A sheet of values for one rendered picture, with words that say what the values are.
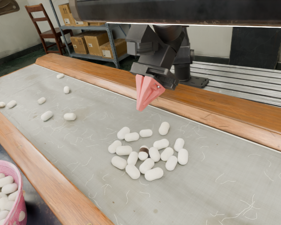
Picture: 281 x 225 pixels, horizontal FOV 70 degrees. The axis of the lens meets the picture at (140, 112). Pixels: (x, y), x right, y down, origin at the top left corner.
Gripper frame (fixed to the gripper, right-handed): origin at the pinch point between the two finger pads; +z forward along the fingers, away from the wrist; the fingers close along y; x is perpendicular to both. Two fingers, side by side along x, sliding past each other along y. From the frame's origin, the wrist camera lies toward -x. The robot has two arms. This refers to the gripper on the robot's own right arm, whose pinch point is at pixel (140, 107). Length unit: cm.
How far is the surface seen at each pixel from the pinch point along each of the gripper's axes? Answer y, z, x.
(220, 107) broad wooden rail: 12.5, -8.1, 13.5
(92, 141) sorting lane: -9.0, 12.5, -0.7
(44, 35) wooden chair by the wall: -336, -65, 106
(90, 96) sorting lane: -29.4, 1.9, 8.3
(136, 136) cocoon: 0.7, 6.6, 2.2
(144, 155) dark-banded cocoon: 6.2, 9.1, -0.3
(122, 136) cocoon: -2.3, 8.0, 1.2
